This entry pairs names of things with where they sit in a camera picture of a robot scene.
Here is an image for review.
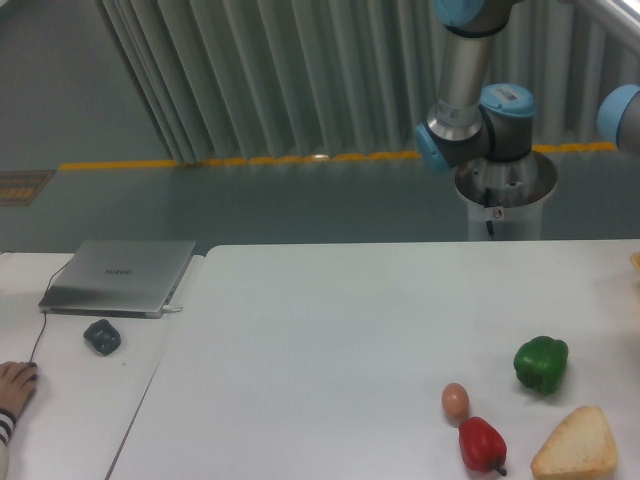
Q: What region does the yellow item at edge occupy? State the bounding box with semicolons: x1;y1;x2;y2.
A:
630;252;640;272

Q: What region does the striped sleeve forearm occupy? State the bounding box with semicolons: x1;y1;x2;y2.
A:
0;410;15;480

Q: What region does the white pleated curtain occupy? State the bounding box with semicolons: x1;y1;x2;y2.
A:
100;1;639;164

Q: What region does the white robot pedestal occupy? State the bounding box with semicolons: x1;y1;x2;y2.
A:
454;151;558;241

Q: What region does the silver closed laptop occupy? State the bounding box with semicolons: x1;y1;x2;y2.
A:
39;240;196;318

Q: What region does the bread slice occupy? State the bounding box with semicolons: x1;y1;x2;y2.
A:
530;406;618;479

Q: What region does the brown egg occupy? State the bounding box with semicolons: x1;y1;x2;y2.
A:
441;383;470;420

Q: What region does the green bell pepper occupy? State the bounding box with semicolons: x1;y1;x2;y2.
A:
513;336;569;396

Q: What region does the black mouse cable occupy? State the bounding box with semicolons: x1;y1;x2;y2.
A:
27;262;76;364

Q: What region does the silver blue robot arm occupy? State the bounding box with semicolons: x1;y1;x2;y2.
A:
414;1;639;171

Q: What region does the person's hand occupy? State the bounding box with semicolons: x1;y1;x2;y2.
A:
0;361;37;419

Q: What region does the red bell pepper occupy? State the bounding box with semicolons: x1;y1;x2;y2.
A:
458;416;507;476

